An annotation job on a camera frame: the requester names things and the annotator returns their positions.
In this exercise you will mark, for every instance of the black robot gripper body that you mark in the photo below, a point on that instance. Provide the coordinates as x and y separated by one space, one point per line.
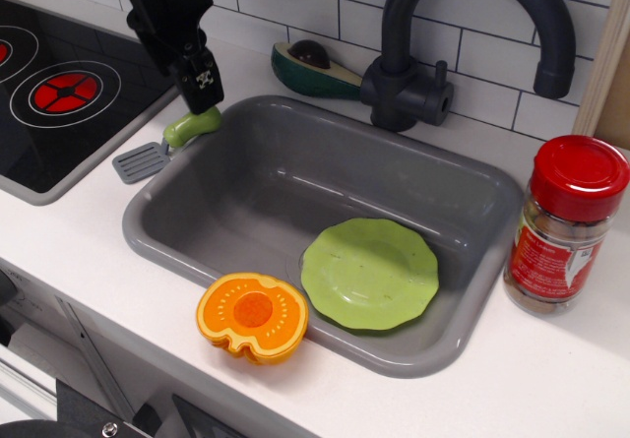
170 31

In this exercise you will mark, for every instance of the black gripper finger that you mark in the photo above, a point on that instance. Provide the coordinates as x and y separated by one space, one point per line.
198 80

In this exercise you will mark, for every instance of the green handled grey spatula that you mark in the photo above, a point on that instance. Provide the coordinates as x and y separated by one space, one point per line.
151 158

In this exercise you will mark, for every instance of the black robot base with screw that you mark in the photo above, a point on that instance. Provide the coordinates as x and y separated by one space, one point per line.
79 416

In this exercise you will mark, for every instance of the grey plastic sink basin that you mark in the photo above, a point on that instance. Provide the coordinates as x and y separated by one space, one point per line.
253 195

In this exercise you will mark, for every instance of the green scalloped plate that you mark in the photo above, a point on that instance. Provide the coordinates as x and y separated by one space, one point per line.
369 274

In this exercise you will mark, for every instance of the toy avocado half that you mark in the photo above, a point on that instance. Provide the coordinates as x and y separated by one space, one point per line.
306 68

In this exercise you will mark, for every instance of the black toy stove top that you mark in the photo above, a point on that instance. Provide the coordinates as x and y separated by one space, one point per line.
71 94

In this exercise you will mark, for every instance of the dark grey curved faucet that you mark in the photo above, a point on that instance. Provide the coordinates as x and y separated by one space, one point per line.
400 93

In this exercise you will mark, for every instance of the orange toy pumpkin half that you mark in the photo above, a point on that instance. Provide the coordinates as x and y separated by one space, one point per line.
255 316

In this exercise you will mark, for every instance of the red lidded spice jar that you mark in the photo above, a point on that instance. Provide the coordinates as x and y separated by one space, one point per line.
574 193

